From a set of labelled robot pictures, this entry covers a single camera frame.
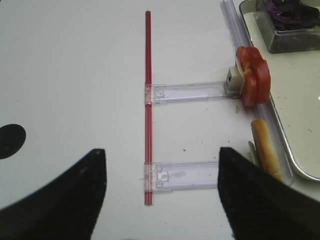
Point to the tomato slice stack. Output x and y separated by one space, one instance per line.
256 72

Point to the upright bun half left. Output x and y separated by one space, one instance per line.
263 151

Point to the left clear long divider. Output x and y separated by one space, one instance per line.
266 111

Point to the left red rail strip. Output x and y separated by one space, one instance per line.
148 160

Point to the metal baking tray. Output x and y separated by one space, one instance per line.
293 59

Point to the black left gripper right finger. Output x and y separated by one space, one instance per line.
260 207

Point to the purple cabbage pieces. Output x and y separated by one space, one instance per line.
292 15

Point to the clear plastic salad container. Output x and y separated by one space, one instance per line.
286 41

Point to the white tomato pusher block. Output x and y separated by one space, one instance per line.
234 82

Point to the left upper clear pusher track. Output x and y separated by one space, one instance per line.
159 94

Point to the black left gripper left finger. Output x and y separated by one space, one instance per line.
67 208

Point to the clear pusher track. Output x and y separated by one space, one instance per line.
159 94
164 177

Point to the left lower clear pusher track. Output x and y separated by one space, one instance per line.
164 177

